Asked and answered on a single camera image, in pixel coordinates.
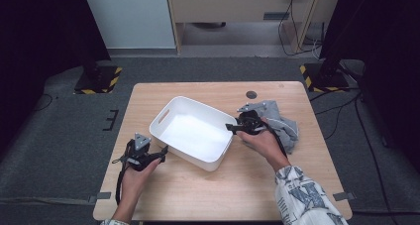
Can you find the grey tape strip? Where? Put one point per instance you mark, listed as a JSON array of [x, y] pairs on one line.
[[344, 196], [99, 197]]

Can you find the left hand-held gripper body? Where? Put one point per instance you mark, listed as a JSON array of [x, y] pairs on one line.
[[140, 157]]

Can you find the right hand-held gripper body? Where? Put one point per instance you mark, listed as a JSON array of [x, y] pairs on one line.
[[251, 122]]

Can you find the white plastic bin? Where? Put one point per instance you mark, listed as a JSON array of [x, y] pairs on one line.
[[194, 135]]

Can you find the black stand base yellow stripes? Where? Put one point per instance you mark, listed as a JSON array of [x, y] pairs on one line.
[[99, 81], [325, 79]]

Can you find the person's right hand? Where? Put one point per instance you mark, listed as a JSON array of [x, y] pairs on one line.
[[264, 145]]

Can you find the white cabinet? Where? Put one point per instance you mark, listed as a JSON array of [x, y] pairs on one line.
[[132, 17]]

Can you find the person's left hand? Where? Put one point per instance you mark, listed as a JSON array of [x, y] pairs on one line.
[[135, 185]]

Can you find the round grey table grommet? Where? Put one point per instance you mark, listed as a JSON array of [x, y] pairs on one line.
[[251, 94]]

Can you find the black curtain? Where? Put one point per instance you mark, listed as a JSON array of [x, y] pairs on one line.
[[386, 36], [39, 36]]

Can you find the light wooden desk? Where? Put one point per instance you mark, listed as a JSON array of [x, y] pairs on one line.
[[231, 7]]

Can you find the grey shorts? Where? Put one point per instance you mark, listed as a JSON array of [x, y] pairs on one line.
[[284, 126]]

